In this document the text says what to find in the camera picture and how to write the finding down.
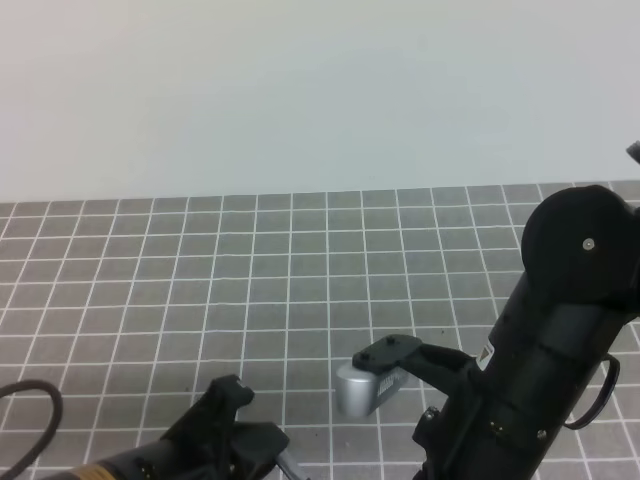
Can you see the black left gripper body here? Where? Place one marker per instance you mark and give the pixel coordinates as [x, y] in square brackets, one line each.
[173, 459]

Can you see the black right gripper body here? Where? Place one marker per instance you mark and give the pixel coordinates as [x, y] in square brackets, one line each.
[483, 433]

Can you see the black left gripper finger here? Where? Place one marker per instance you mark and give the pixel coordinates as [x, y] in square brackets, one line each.
[256, 445]
[213, 414]

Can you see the clear black pen cap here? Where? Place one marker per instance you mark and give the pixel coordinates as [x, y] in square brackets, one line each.
[289, 466]

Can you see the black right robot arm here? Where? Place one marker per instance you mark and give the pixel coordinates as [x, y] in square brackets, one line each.
[579, 288]

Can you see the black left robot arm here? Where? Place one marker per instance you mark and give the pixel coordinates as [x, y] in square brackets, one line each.
[206, 441]

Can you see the grey grid tablecloth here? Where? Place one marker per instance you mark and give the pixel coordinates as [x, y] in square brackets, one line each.
[132, 306]

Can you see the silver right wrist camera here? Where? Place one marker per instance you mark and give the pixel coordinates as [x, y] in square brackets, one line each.
[377, 372]

